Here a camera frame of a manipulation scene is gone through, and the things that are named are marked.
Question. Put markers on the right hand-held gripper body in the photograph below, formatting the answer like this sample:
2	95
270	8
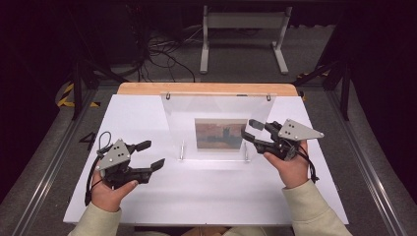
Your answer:
296	131

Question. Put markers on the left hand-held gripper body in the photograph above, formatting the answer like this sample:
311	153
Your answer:
114	157

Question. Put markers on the clear acrylic picture frame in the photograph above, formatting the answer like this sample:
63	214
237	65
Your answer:
183	114

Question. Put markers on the person's right hand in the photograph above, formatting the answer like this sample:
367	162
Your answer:
293	170

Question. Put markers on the person's left hand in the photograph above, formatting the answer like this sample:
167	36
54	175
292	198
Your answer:
108	196

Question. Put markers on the picture card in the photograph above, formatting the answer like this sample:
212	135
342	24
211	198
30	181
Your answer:
216	134

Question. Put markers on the white table board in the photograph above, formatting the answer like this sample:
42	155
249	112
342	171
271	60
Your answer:
196	196

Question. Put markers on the black tripod stand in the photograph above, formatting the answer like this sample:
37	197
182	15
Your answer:
344	91
78	85

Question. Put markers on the metal floor rail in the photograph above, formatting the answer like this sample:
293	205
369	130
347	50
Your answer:
49	170
370	177

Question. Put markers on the white metal frame stand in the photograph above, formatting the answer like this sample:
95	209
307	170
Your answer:
244	20

